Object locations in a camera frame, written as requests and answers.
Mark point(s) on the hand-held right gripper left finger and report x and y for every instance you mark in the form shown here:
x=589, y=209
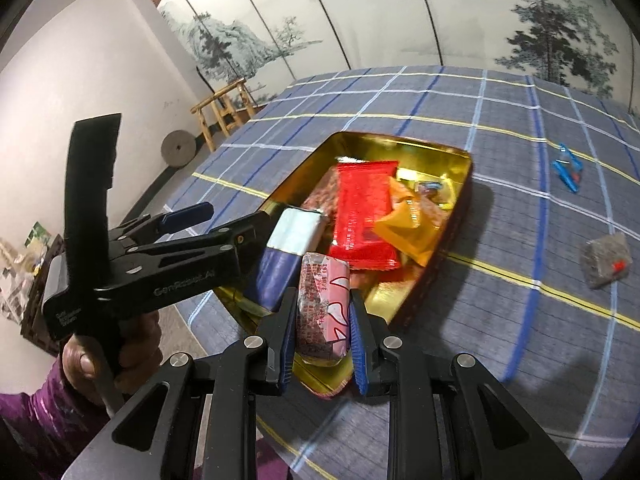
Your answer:
x=289, y=346

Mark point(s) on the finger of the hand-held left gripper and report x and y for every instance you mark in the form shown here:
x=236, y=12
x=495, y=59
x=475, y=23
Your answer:
x=240, y=232
x=187, y=214

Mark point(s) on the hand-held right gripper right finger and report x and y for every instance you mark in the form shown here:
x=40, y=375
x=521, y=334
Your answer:
x=359, y=361

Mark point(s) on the blue and white snack packet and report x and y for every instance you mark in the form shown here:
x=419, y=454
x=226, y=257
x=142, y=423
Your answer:
x=290, y=235

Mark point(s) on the pink snack packet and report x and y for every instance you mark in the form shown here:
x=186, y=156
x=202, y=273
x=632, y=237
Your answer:
x=322, y=300

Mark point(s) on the brown peanut snack packet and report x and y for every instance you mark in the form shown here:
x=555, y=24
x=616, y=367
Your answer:
x=322, y=192

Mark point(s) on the red snack packet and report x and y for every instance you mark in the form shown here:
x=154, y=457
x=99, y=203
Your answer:
x=362, y=210

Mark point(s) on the gold metal tin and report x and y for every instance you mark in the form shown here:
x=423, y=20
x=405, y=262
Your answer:
x=365, y=150

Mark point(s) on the small orange snack packet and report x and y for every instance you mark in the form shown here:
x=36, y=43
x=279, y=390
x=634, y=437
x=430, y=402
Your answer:
x=400, y=191

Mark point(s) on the teal candy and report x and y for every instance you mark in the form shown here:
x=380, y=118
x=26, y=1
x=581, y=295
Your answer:
x=430, y=188

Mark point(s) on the person's left forearm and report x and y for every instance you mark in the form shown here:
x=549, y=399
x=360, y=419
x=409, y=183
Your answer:
x=40, y=415

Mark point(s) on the person's left hand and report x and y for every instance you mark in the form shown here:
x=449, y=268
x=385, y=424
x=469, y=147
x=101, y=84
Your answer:
x=137, y=340

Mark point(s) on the round millstone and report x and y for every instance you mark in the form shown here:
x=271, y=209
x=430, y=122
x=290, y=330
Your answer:
x=178, y=147

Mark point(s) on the cluttered dark shelf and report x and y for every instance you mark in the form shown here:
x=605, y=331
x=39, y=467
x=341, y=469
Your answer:
x=35, y=310

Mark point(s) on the blue plaid tablecloth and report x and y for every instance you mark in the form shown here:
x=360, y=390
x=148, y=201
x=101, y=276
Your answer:
x=525, y=310

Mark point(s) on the painted folding screen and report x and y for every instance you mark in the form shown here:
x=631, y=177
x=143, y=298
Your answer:
x=375, y=10

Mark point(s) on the grey snack packet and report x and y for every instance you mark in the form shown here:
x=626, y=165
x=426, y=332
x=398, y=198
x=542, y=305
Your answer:
x=605, y=260

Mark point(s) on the blue plastic clip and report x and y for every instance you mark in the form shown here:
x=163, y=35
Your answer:
x=567, y=167

